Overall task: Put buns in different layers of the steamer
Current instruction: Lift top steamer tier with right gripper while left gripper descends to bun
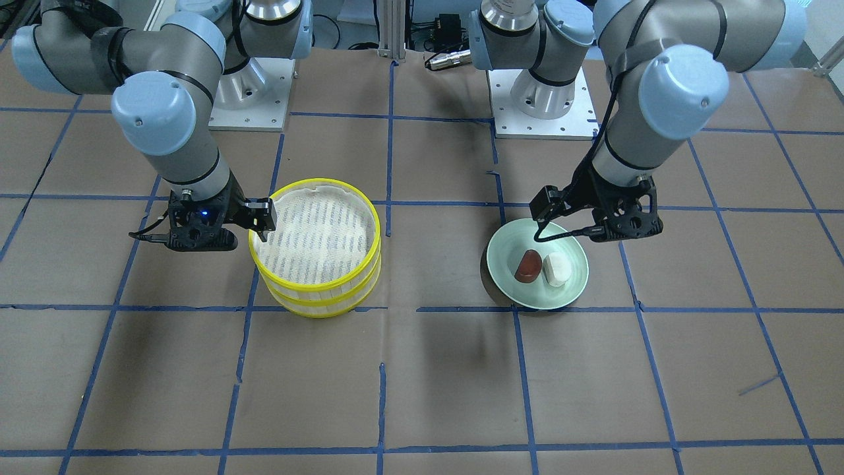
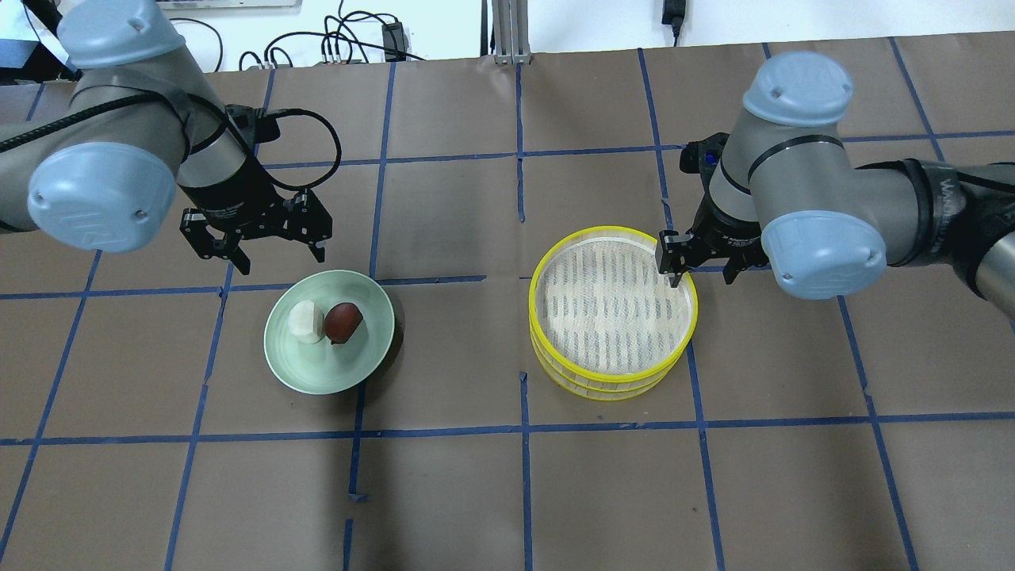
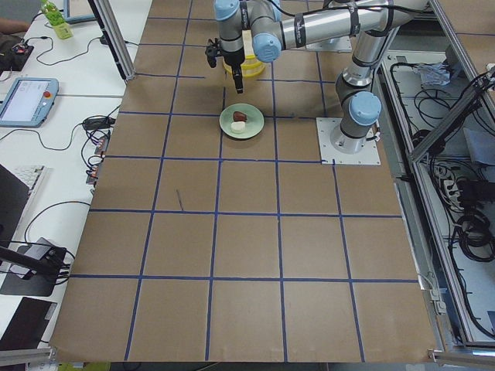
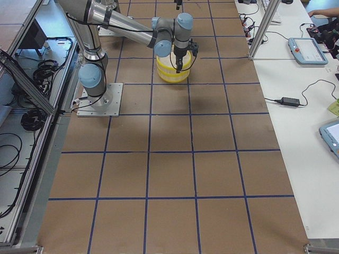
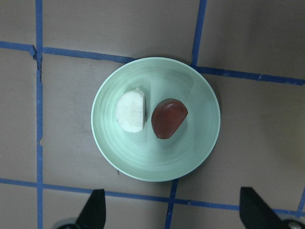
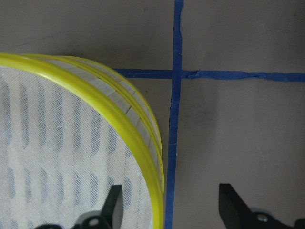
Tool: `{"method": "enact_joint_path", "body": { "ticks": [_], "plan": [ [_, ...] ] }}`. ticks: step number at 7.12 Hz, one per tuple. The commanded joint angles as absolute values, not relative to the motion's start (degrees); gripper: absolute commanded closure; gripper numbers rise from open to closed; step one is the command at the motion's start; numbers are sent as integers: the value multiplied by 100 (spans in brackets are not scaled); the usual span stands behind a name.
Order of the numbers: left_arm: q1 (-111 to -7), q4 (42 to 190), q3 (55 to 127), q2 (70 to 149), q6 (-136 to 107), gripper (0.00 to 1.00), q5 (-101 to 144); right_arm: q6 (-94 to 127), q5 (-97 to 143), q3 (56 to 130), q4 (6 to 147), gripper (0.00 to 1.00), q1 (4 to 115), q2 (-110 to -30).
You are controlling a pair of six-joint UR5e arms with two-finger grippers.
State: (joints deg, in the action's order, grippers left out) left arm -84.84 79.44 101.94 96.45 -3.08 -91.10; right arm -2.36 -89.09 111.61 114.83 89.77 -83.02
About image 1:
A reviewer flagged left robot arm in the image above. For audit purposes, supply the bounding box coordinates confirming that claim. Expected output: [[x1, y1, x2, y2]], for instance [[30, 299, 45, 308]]
[[468, 1, 808, 241]]

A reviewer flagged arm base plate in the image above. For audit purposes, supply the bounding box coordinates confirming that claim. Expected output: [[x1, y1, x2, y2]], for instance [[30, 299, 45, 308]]
[[487, 69, 599, 141], [208, 58, 296, 133]]

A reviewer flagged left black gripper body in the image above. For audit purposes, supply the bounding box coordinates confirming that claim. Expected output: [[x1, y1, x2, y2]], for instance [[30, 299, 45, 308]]
[[586, 169, 664, 243]]

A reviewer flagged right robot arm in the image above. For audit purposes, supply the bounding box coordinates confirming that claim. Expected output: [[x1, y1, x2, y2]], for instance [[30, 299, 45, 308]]
[[11, 1, 313, 252]]

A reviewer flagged yellow steamer layer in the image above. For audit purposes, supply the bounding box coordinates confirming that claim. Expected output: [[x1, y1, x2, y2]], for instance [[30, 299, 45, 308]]
[[262, 258, 382, 319], [249, 178, 382, 292]]

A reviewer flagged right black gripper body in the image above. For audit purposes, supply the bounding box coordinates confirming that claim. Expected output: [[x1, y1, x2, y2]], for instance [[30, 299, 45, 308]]
[[165, 174, 255, 252]]

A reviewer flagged aluminium frame post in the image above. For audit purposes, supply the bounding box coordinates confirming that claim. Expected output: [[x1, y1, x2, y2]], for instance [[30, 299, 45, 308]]
[[373, 0, 410, 64]]

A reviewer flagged light green plate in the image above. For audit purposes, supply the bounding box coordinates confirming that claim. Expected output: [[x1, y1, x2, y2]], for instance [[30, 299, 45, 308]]
[[486, 218, 589, 310]]

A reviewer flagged white bun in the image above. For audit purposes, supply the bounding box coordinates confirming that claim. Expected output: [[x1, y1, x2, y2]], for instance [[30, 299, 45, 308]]
[[543, 252, 573, 288]]

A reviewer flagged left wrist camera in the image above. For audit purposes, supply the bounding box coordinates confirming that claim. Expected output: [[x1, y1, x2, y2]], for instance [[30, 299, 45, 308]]
[[529, 185, 566, 223]]

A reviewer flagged brown bun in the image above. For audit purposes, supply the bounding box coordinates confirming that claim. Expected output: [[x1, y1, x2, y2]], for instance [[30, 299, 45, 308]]
[[514, 249, 543, 284]]

